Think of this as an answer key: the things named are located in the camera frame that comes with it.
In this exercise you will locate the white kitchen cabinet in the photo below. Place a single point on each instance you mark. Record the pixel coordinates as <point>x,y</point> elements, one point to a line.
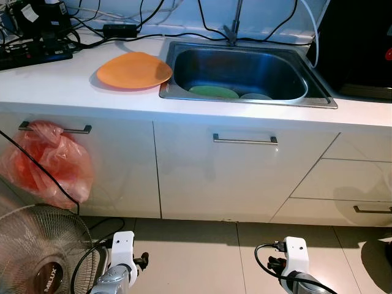
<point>214,177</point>

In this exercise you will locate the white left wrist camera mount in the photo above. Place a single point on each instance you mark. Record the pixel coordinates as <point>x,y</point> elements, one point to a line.
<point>124,251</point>

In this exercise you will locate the black electronics box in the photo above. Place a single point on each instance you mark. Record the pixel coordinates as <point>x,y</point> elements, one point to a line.
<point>40,18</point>

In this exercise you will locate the orange plastic plate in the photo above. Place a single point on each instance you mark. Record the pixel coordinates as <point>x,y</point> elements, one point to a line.
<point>135,70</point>

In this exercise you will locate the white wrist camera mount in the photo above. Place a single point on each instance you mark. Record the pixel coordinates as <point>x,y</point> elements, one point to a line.
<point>296,254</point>
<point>124,251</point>

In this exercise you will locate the tall black appliance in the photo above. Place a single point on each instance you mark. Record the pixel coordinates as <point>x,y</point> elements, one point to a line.
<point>355,43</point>

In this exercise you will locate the metal sink faucet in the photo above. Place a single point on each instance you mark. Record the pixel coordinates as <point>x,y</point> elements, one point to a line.
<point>233,30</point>

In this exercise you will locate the orange plastic bag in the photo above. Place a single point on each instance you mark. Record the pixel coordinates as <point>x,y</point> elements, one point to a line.
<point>43,165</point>

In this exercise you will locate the green plate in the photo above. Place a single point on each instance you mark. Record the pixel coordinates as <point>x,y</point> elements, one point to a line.
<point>214,92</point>

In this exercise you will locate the black power strip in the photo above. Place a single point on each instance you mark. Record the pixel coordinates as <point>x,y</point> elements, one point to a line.
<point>33,55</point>

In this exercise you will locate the grey round bowl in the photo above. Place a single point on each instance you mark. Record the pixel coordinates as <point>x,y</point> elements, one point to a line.
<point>256,97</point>

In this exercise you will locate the stainless steel sink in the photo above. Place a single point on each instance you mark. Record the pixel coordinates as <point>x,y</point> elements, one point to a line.
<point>245,67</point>

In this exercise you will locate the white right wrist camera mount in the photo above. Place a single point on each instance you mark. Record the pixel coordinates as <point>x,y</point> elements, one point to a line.
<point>296,254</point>

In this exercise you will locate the black power adapter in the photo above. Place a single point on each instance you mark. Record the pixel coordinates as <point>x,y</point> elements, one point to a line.
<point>122,30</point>

